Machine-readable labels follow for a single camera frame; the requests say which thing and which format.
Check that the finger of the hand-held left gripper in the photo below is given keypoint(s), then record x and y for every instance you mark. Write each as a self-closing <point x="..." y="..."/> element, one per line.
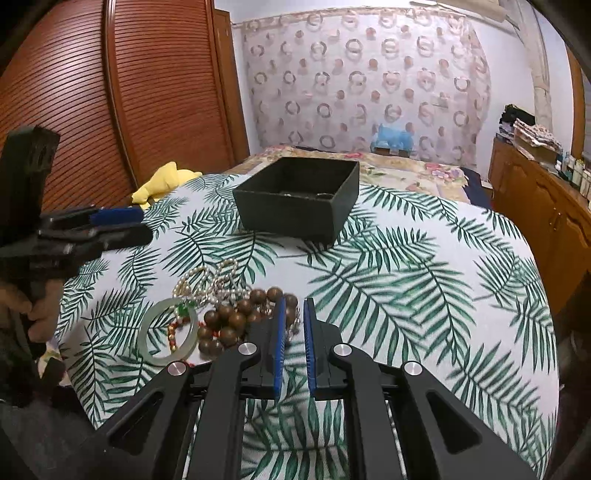
<point x="124" y="236"/>
<point x="115" y="215"/>

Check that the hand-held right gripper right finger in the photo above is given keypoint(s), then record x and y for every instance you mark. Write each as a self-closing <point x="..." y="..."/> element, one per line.
<point x="308" y="351"/>

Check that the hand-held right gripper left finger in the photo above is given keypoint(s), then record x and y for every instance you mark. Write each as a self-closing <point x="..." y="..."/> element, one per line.
<point x="279" y="347"/>

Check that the pale green jade bangle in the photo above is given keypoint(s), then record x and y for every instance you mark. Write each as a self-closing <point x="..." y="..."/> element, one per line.
<point x="141" y="335"/>

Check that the black square box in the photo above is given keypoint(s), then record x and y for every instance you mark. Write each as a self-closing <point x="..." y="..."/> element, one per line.
<point x="286" y="210"/>

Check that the person's left hand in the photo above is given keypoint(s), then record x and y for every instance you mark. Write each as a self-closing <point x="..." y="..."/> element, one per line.
<point x="46" y="309"/>

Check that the yellow plush toy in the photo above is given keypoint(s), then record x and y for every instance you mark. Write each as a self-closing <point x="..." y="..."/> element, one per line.
<point x="161" y="182"/>

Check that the palm leaf printed blanket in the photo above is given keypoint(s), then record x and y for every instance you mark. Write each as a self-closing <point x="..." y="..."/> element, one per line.
<point x="392" y="300"/>

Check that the brown slatted wooden wardrobe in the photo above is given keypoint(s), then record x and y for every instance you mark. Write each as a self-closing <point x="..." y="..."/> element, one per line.
<point x="115" y="101"/>

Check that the floral bedspread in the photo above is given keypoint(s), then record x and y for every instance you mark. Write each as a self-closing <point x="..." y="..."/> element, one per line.
<point x="392" y="171"/>

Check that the small cardboard box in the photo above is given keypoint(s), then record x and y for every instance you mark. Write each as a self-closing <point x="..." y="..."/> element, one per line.
<point x="390" y="151"/>

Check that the blue bag on box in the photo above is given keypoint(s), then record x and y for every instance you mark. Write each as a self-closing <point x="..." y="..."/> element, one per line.
<point x="393" y="136"/>

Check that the dark blue bed sheet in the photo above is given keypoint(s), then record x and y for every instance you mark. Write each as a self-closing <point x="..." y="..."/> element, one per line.
<point x="478" y="189"/>

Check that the circle patterned curtain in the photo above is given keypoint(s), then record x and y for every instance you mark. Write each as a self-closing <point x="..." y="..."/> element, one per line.
<point x="346" y="92"/>

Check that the wooden sideboard cabinet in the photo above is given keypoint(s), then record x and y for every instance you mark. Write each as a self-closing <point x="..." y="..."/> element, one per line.
<point x="535" y="207"/>

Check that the floral folded cloth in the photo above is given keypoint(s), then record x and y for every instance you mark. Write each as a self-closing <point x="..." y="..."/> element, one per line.
<point x="538" y="134"/>

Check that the row of cosmetic bottles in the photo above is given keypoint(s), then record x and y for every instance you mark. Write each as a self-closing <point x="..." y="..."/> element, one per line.
<point x="575" y="173"/>

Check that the beige gathered drape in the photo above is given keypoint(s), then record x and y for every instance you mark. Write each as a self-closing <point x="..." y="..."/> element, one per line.
<point x="538" y="64"/>

